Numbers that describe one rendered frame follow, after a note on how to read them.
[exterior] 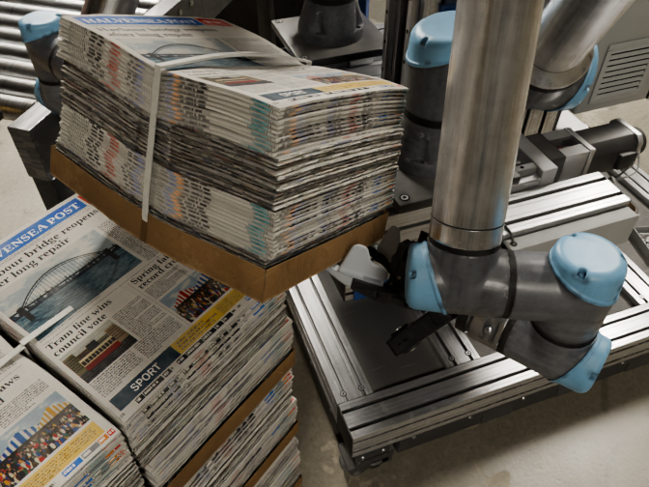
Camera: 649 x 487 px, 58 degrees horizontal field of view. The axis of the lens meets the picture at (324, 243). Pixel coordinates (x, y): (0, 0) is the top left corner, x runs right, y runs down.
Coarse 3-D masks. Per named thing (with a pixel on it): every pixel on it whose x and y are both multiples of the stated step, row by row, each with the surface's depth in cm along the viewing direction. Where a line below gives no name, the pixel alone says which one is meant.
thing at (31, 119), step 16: (176, 0) 152; (192, 0) 157; (208, 0) 166; (224, 0) 176; (208, 16) 168; (32, 112) 113; (48, 112) 113; (16, 128) 110; (32, 128) 110; (48, 128) 114; (16, 144) 113; (32, 144) 111; (48, 144) 115; (32, 160) 115; (48, 160) 116; (32, 176) 118; (48, 176) 117
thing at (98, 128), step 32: (64, 32) 72; (96, 32) 68; (128, 32) 72; (160, 32) 76; (192, 32) 80; (224, 32) 85; (64, 64) 74; (96, 64) 70; (128, 64) 66; (64, 96) 76; (96, 96) 72; (128, 96) 68; (64, 128) 78; (96, 128) 74; (128, 128) 70; (96, 160) 76; (128, 160) 72; (128, 192) 74
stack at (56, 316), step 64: (0, 256) 82; (64, 256) 82; (128, 256) 82; (0, 320) 75; (64, 320) 74; (128, 320) 74; (192, 320) 74; (256, 320) 79; (0, 384) 67; (64, 384) 72; (128, 384) 67; (192, 384) 73; (256, 384) 87; (0, 448) 62; (64, 448) 62; (128, 448) 68; (192, 448) 79; (256, 448) 98
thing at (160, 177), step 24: (144, 72) 66; (168, 72) 64; (144, 96) 67; (168, 96) 65; (144, 120) 68; (168, 120) 65; (144, 144) 69; (168, 144) 67; (144, 168) 71; (168, 168) 68; (168, 192) 70
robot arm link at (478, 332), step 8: (472, 320) 70; (480, 320) 70; (488, 320) 70; (496, 320) 69; (504, 320) 69; (472, 328) 71; (480, 328) 70; (488, 328) 69; (496, 328) 69; (504, 328) 76; (472, 336) 72; (480, 336) 71; (488, 336) 70; (496, 336) 69; (488, 344) 71; (496, 344) 70
